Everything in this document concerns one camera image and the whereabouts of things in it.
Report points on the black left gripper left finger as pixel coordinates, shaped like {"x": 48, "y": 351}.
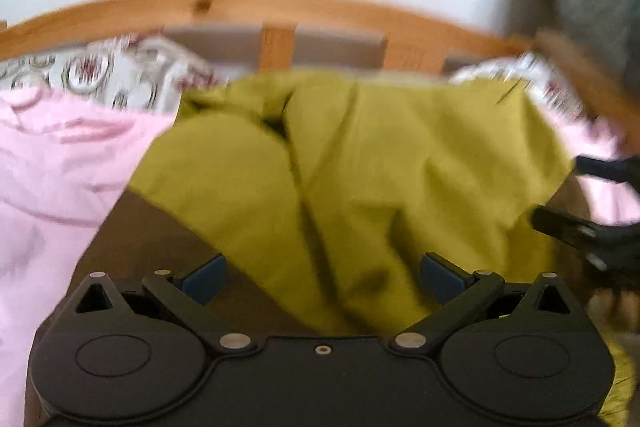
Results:
{"x": 163, "y": 313}

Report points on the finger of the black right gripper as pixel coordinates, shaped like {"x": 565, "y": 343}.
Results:
{"x": 625, "y": 170}
{"x": 565, "y": 226}

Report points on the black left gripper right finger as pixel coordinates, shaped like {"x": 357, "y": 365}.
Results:
{"x": 482, "y": 314}

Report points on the mustard brown beige jacket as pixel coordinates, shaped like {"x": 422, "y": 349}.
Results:
{"x": 323, "y": 193}

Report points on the pink bed sheet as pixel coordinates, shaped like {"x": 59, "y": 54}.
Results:
{"x": 64, "y": 163}

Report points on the floral patterned quilt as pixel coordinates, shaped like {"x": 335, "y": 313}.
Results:
{"x": 144, "y": 73}

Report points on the wooden bed frame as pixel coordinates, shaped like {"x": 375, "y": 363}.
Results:
{"x": 411, "y": 41}

